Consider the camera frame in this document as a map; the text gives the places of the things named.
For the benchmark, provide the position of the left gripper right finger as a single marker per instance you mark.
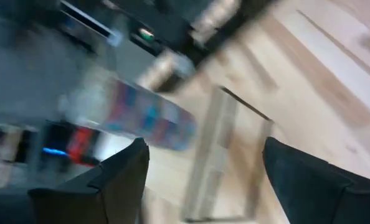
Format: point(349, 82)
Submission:
point(322, 199)

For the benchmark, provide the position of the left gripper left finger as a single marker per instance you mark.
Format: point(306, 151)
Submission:
point(110, 199)

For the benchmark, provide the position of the gold lid blue-red label can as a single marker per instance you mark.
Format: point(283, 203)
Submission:
point(129, 116)
point(82, 105)
point(154, 122)
point(177, 127)

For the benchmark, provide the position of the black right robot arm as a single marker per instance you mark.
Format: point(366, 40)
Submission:
point(172, 28)

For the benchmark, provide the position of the red and black equipment case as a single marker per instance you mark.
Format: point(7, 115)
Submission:
point(80, 143)

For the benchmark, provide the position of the wooden shelf black metal frame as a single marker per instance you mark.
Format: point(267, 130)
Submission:
point(213, 140)

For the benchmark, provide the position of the black aluminium table frame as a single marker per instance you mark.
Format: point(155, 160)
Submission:
point(231, 28)

